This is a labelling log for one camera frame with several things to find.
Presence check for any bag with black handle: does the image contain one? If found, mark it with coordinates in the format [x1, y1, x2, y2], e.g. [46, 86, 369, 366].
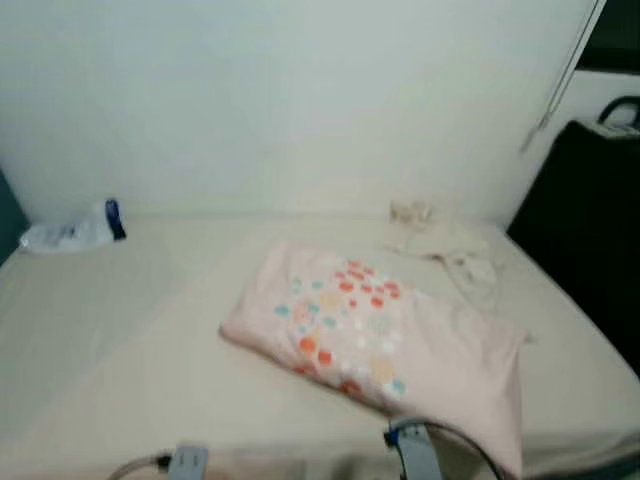
[596, 96, 640, 138]

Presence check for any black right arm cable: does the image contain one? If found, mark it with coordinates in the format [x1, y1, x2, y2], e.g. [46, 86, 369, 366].
[425, 420, 509, 480]

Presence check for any clear plastic wipes pack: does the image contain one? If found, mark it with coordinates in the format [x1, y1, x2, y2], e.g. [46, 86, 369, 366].
[18, 198, 129, 255]

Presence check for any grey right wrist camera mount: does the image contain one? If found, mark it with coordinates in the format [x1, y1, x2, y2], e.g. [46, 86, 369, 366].
[385, 417, 443, 480]

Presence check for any pink pillow with coloured dots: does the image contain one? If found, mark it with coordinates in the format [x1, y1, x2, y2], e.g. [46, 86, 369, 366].
[218, 240, 532, 479]

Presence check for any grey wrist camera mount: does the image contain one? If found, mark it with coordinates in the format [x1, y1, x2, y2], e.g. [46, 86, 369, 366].
[164, 444, 211, 480]
[385, 417, 443, 480]

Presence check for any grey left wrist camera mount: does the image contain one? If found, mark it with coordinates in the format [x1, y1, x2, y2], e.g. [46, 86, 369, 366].
[164, 444, 211, 480]

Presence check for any crumpled cream cloth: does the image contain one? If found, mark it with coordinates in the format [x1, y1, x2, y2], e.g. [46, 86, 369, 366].
[380, 200, 503, 306]

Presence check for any white blind wand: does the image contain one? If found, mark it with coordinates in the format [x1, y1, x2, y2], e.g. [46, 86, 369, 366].
[518, 0, 609, 156]

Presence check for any dark window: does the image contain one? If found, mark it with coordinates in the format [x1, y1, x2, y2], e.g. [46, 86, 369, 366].
[577, 0, 640, 74]

